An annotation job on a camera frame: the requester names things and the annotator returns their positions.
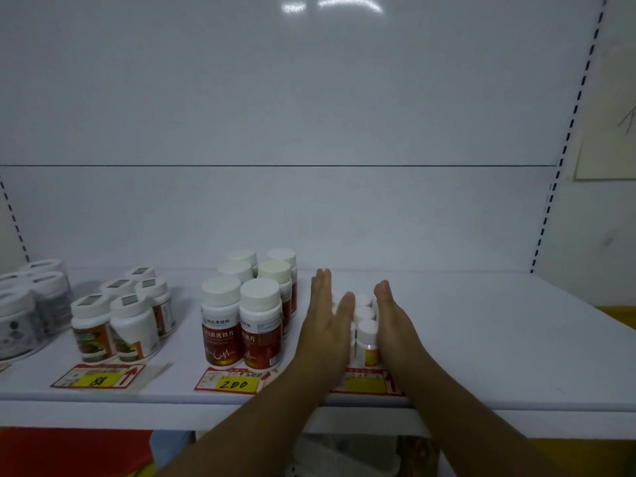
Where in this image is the person's left hand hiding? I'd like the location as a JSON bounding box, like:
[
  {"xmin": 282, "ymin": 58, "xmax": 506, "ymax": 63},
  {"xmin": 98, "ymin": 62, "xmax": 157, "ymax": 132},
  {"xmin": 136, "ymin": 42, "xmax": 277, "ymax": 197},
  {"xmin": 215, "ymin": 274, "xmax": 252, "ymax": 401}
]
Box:
[{"xmin": 293, "ymin": 268, "xmax": 356, "ymax": 381}]

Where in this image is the person's right hand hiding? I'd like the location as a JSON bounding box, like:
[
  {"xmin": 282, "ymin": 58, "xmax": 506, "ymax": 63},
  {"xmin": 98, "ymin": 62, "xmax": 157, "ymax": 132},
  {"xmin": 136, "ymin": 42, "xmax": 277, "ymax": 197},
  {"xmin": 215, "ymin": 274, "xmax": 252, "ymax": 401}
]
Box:
[{"xmin": 374, "ymin": 280, "xmax": 428, "ymax": 381}]

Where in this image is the group of small yellow-label bottles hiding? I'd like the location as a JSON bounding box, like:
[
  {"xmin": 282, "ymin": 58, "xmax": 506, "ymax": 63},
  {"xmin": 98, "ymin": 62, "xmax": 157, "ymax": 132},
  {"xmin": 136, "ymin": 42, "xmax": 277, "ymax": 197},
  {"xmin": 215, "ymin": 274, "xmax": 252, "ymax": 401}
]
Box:
[{"xmin": 330, "ymin": 292, "xmax": 382, "ymax": 369}]

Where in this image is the group of red-label bottles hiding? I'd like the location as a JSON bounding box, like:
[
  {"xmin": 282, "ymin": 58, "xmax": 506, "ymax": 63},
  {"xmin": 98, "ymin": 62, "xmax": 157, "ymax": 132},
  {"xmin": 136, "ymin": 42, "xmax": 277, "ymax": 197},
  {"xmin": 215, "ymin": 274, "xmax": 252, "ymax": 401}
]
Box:
[{"xmin": 200, "ymin": 248, "xmax": 299, "ymax": 373}]

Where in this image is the person's left forearm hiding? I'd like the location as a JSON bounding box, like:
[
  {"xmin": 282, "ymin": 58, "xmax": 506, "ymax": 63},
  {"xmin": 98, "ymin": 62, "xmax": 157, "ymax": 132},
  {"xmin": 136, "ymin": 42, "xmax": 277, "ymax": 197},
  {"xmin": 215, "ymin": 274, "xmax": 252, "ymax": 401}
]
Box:
[{"xmin": 158, "ymin": 360, "xmax": 344, "ymax": 477}]

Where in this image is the person's right forearm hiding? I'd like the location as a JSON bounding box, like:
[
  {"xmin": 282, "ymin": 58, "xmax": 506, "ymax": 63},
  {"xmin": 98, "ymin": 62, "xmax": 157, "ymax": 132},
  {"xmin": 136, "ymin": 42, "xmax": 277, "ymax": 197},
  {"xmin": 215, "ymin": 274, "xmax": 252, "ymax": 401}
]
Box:
[{"xmin": 392, "ymin": 352, "xmax": 567, "ymax": 477}]

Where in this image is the slotted white shelf upright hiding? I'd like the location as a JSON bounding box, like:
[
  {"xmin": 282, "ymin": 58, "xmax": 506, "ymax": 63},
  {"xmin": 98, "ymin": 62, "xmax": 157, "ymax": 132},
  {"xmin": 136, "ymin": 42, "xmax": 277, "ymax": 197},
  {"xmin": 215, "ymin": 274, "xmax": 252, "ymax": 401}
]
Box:
[
  {"xmin": 0, "ymin": 176, "xmax": 32, "ymax": 264},
  {"xmin": 529, "ymin": 0, "xmax": 611, "ymax": 274}
]

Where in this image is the light blue tube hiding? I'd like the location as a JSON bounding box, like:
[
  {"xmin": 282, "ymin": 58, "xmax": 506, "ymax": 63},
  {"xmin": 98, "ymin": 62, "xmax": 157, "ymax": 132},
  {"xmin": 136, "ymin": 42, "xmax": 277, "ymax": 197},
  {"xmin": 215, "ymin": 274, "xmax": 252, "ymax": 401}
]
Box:
[{"xmin": 148, "ymin": 430, "xmax": 195, "ymax": 468}]

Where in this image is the white back panel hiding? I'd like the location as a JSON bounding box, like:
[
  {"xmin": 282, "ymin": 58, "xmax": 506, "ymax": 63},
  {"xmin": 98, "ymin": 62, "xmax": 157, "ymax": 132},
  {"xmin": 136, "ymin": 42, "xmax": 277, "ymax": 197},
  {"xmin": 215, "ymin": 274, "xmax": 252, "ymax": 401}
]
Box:
[{"xmin": 0, "ymin": 0, "xmax": 602, "ymax": 274}]

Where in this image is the red sheet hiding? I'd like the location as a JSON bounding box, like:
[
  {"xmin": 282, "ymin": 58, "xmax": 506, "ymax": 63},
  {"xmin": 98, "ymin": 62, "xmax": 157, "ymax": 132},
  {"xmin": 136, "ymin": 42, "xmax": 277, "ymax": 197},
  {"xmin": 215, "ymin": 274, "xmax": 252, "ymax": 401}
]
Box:
[{"xmin": 0, "ymin": 428, "xmax": 154, "ymax": 477}]

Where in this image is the cream paper wall sign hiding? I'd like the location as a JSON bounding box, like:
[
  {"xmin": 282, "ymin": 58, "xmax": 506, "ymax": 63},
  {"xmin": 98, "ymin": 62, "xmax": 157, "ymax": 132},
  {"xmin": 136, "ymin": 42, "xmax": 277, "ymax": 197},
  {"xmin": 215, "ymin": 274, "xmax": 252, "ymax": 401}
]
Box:
[{"xmin": 574, "ymin": 42, "xmax": 636, "ymax": 182}]

